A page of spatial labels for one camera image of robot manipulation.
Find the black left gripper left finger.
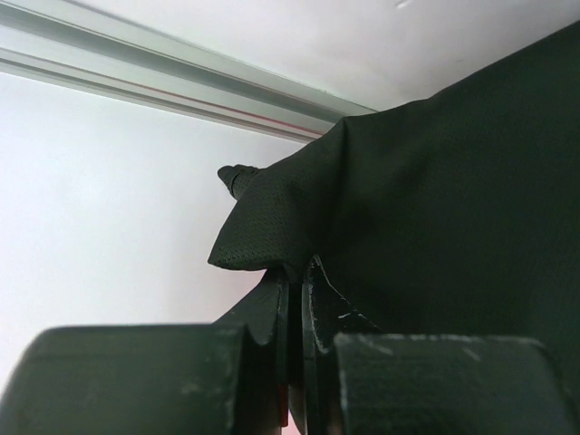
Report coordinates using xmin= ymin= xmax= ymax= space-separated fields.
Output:
xmin=1 ymin=270 xmax=290 ymax=434

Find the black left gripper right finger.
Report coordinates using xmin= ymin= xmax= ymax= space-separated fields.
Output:
xmin=302 ymin=259 xmax=579 ymax=434

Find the black t-shirt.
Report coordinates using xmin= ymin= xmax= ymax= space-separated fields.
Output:
xmin=208 ymin=24 xmax=579 ymax=393

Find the left corner aluminium post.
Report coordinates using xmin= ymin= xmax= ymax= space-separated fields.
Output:
xmin=1 ymin=1 xmax=370 ymax=142

